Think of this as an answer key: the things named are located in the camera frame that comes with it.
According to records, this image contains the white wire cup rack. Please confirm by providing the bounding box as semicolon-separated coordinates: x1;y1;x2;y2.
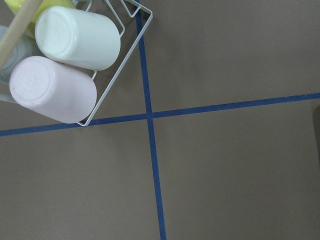
0;0;153;127

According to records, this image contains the pink plastic cup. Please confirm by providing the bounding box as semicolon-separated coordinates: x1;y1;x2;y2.
9;56;97;124

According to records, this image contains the yellow plastic cup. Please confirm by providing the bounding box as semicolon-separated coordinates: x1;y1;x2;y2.
4;0;76;38

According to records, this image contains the white plastic cup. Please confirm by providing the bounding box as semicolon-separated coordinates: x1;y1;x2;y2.
35;6;121;71

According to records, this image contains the pale green plastic cup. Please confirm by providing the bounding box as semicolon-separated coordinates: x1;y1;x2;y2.
0;35;44;85

